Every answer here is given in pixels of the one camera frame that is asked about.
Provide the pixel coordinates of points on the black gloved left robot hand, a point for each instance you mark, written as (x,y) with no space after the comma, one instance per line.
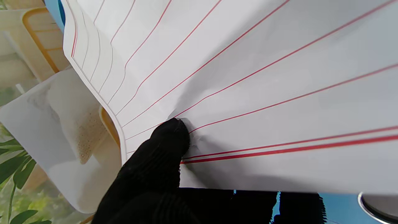
(149,180)

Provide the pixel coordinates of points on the red lined paper sheet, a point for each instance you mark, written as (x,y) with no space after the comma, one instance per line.
(264,93)

